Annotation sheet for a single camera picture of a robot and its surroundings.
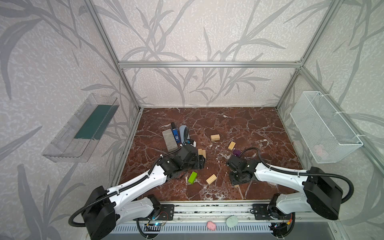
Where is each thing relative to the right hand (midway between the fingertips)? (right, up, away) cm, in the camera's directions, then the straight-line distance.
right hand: (231, 175), depth 85 cm
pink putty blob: (-13, -17, -17) cm, 27 cm away
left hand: (-17, +12, -6) cm, 22 cm away
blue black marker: (-35, +23, +16) cm, 45 cm away
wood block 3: (-8, +20, +15) cm, 27 cm away
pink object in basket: (+41, +17, -12) cm, 46 cm away
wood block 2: (-16, +11, +8) cm, 21 cm away
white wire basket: (+36, +24, -23) cm, 49 cm away
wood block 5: (-12, -2, -1) cm, 12 cm away
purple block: (+6, +11, +11) cm, 17 cm away
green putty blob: (-3, -16, -16) cm, 23 cm away
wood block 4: (+3, +15, +14) cm, 20 cm away
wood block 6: (+2, -4, -4) cm, 6 cm away
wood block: (-18, +12, +8) cm, 23 cm away
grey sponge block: (-38, +19, +11) cm, 44 cm away
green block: (-23, -1, -2) cm, 23 cm away
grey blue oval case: (-31, +24, +17) cm, 43 cm away
